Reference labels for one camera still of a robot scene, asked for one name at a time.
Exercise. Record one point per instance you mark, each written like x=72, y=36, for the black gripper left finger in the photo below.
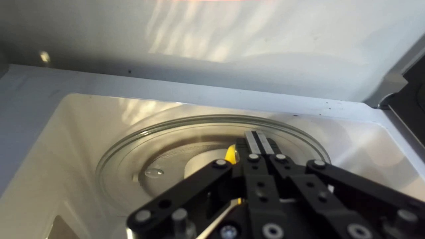
x=254, y=186

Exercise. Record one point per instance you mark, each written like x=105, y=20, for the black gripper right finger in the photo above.
x=354, y=190

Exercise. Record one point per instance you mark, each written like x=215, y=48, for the white mug yellow inside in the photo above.
x=231, y=155

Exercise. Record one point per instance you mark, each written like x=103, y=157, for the glass microwave turntable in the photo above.
x=177, y=141

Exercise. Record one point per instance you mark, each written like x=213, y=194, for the silver microwave oven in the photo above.
x=221, y=54

